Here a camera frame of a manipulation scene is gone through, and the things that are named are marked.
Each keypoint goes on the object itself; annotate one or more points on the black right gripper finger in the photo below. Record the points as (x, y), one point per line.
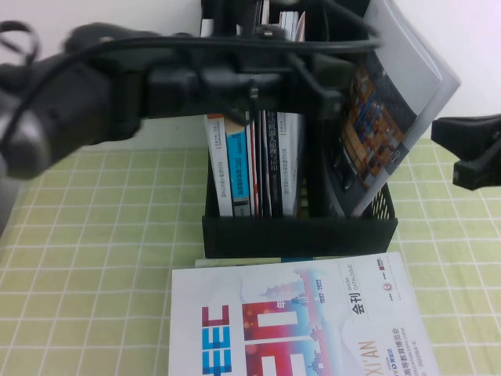
(473, 174)
(469, 135)

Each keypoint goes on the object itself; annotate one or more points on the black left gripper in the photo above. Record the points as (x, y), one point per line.
(235, 86)

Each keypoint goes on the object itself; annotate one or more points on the white orange-band book curled cover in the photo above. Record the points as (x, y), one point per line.
(290, 164)

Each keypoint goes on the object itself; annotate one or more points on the black spine robot book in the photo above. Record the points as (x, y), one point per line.
(274, 156)

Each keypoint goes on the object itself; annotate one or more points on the blue spine book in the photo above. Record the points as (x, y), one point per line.
(236, 164)

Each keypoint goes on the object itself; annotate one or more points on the thick white orange-band book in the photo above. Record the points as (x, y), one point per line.
(219, 164)

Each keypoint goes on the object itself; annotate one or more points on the black plastic book holder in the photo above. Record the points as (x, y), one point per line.
(297, 235)

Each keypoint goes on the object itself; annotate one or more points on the grey brochure robot strip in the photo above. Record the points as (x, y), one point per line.
(407, 35)

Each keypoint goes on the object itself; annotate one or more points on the thin magazines bundle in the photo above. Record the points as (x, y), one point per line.
(254, 164)

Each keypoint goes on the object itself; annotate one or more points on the dark thin magazine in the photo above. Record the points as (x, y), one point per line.
(266, 188)

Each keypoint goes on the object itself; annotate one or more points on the white show catalogue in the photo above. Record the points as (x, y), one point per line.
(274, 333)

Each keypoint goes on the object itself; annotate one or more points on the green checkered tablecloth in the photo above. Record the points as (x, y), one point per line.
(98, 235)

